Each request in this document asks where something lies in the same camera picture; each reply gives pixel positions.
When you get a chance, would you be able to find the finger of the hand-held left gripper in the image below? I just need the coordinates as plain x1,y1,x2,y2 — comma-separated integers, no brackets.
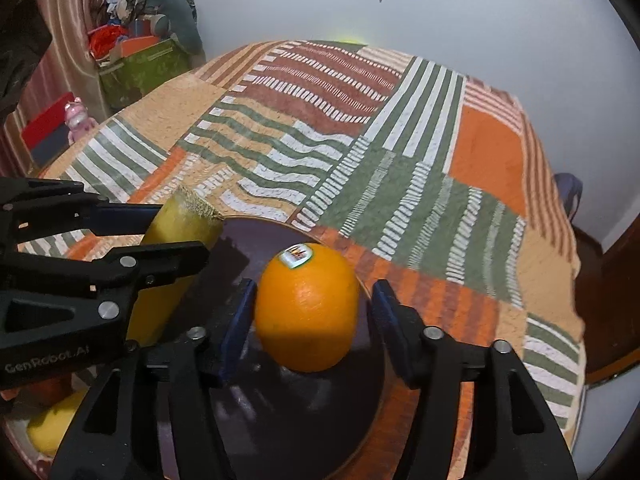
0,176,166,261
0,241,210,346

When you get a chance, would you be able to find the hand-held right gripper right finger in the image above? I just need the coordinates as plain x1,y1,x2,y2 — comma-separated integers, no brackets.
369,279,581,480

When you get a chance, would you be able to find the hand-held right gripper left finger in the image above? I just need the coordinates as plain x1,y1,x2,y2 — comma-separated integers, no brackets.
50,278,259,480

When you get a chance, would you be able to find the yellow cut banana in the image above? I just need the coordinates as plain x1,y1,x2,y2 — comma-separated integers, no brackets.
125,185,226,350

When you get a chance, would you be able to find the orange with sticker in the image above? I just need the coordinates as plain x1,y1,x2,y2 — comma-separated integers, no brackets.
253,242,361,374

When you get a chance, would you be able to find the dark round plate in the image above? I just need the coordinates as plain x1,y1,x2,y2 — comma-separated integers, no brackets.
150,216,397,480

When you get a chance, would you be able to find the small orange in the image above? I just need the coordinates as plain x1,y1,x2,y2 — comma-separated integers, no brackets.
20,377,74,407

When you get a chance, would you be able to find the yellow lemon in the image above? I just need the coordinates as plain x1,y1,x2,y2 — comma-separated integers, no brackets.
27,389,89,459

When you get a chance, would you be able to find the white bowl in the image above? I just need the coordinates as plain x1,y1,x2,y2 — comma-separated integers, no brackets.
2,410,57,472

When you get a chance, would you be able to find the pink toy figure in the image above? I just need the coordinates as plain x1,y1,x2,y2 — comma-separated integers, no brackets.
63,100,99,144

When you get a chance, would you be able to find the red box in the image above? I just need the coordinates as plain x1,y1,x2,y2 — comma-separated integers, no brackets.
22,92,76,154

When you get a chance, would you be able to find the green storage box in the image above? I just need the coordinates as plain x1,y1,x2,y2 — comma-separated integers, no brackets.
97,37,194,112

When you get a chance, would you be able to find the striped patchwork tablecloth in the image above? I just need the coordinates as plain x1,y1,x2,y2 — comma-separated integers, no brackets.
0,39,587,480

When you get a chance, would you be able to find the orange flat box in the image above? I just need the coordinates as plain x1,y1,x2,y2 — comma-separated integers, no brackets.
120,34,167,59

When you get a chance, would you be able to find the striped pink curtain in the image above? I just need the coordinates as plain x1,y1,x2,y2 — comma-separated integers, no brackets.
0,0,127,177

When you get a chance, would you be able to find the red crumpled bag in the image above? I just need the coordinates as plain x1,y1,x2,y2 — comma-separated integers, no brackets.
87,24,127,59

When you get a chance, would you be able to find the dark cloth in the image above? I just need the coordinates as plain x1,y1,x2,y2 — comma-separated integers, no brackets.
0,0,54,122

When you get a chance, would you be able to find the grey stuffed toy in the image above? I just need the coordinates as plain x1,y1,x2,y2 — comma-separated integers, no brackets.
149,0,204,56

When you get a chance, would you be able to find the blue chair back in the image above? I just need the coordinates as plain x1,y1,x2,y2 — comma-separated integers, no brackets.
552,172,584,222

